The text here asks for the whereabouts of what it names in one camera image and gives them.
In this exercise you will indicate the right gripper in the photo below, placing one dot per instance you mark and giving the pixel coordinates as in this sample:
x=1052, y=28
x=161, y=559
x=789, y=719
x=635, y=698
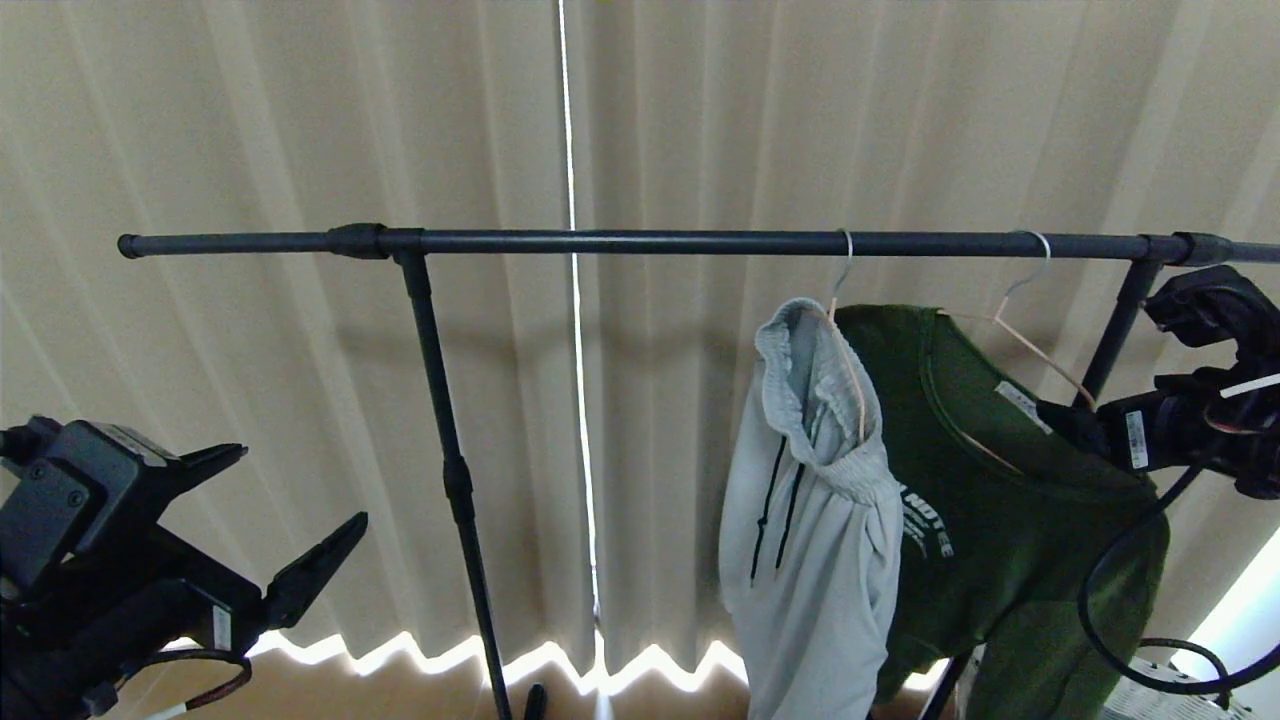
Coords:
x=1165, y=430

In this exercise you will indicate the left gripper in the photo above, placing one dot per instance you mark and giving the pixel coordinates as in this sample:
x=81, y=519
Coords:
x=180, y=610

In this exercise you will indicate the pink clothes hanger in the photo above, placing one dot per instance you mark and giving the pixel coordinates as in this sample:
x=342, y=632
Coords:
x=857, y=395
x=1040, y=356

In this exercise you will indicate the green short-sleeved shirt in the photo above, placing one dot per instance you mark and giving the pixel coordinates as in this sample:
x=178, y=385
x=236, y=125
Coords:
x=1020, y=540

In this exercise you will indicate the pale grey shorts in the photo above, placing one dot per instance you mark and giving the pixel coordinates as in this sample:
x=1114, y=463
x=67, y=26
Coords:
x=810, y=580

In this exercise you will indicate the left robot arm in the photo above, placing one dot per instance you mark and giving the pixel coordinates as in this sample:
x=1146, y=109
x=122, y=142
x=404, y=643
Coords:
x=60, y=700

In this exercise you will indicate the white laundry basket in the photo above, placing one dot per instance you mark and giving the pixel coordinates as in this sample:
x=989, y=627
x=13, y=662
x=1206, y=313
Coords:
x=1150, y=705

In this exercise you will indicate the black clothes rack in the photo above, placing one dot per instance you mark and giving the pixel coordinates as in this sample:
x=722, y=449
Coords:
x=600, y=241

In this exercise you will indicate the beige curtain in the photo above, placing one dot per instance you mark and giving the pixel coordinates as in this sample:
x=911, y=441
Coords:
x=250, y=120

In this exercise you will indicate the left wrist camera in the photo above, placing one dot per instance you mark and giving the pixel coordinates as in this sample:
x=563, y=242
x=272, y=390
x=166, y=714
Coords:
x=70, y=490

